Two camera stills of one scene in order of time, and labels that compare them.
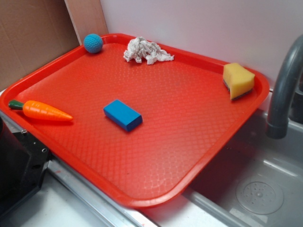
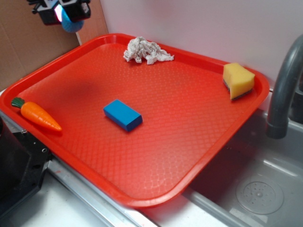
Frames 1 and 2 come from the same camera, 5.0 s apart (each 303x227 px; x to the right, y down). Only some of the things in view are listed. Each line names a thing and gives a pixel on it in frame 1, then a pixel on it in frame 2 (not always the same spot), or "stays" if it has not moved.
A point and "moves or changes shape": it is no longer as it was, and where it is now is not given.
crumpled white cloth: [139, 48] stays
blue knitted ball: [93, 43] → [69, 26]
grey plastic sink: [255, 181] stays
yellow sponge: [239, 81] stays
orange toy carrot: [37, 109] moves or changes shape
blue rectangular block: [123, 115] stays
